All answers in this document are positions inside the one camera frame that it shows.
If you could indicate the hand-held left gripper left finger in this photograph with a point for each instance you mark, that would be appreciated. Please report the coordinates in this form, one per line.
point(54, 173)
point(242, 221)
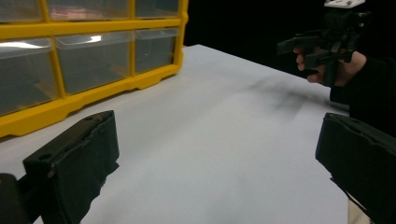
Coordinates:
point(77, 161)

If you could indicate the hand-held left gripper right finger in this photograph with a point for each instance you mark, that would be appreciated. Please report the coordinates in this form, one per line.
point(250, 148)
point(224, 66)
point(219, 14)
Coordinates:
point(364, 161)

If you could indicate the yellow drawer cabinet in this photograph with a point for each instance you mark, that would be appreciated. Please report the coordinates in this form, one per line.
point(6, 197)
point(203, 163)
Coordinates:
point(93, 26)

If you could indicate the clear plastic drawer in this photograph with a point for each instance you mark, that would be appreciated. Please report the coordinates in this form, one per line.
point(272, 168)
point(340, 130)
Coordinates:
point(155, 49)

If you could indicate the set of clear cabinet drawers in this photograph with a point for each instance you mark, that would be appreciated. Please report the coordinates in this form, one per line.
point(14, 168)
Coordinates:
point(93, 62)

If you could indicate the white table sheet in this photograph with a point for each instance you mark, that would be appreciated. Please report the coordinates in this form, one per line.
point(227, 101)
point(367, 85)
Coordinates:
point(202, 140)

